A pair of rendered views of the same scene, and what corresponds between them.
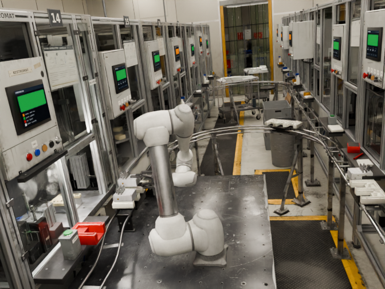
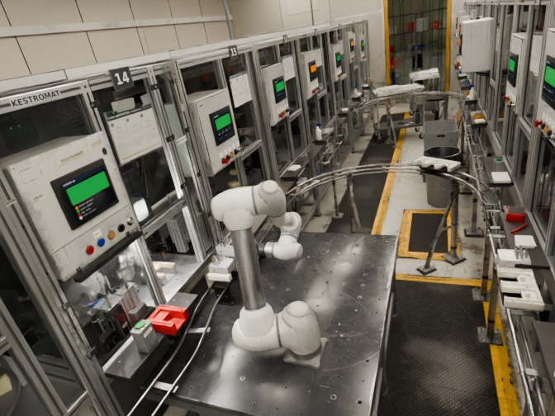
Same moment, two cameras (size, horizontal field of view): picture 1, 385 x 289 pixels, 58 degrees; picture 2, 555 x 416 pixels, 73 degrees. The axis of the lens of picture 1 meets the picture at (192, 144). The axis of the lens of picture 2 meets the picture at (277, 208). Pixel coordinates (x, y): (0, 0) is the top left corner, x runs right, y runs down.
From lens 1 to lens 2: 53 cm
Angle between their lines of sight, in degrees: 15
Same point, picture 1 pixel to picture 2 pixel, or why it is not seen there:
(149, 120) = (228, 201)
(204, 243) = (293, 342)
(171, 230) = (254, 326)
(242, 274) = (335, 384)
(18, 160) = (74, 257)
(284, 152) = (442, 191)
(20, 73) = (72, 159)
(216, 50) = (377, 49)
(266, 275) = (362, 390)
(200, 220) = (289, 317)
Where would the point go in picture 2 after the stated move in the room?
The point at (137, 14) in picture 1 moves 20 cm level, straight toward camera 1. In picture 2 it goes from (284, 11) to (284, 10)
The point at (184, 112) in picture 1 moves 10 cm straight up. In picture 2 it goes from (268, 191) to (264, 169)
